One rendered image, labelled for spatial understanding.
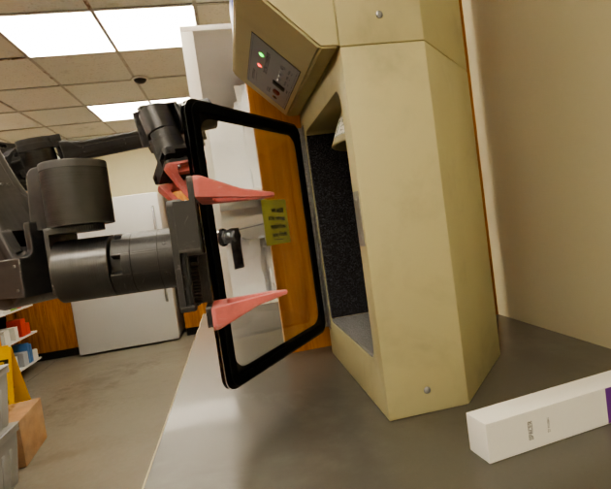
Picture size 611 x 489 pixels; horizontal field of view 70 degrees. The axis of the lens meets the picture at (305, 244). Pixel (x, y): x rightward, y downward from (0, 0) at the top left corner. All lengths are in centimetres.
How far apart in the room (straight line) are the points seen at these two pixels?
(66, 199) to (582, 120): 77
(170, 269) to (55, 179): 12
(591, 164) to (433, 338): 43
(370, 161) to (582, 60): 45
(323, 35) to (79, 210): 34
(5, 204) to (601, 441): 64
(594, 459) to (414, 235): 29
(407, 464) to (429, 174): 34
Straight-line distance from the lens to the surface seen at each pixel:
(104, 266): 42
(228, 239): 62
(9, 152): 133
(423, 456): 53
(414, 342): 59
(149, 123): 83
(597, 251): 88
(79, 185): 43
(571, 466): 53
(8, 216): 50
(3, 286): 48
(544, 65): 95
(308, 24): 58
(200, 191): 40
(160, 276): 41
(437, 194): 58
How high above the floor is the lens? 121
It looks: 3 degrees down
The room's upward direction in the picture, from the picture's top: 8 degrees counter-clockwise
